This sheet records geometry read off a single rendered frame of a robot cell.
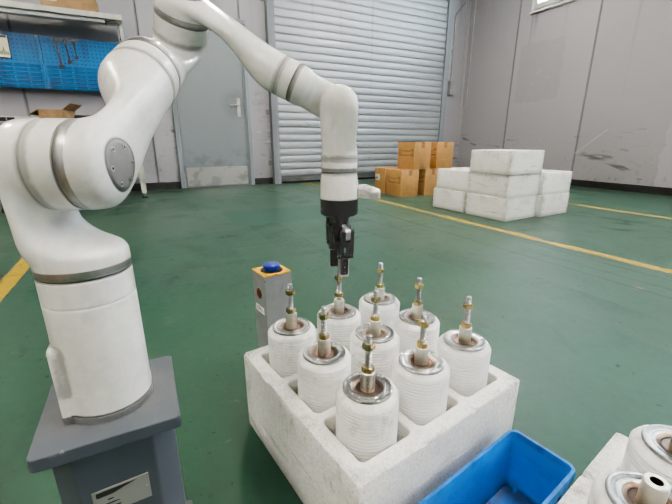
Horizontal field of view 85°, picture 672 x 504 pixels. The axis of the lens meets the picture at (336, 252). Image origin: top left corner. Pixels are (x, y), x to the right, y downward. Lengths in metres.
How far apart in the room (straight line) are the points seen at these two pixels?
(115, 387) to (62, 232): 0.18
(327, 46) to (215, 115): 1.92
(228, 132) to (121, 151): 5.07
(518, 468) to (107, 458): 0.65
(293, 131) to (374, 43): 1.88
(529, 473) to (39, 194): 0.81
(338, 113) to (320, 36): 5.39
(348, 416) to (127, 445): 0.28
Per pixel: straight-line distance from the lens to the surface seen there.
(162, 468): 0.57
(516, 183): 3.25
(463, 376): 0.73
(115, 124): 0.46
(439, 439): 0.66
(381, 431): 0.59
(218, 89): 5.53
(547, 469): 0.79
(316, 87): 0.75
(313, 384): 0.66
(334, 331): 0.79
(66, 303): 0.47
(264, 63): 0.73
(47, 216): 0.48
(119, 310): 0.48
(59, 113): 4.95
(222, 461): 0.87
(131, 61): 0.58
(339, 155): 0.70
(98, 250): 0.46
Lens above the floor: 0.61
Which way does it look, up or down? 17 degrees down
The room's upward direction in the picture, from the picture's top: straight up
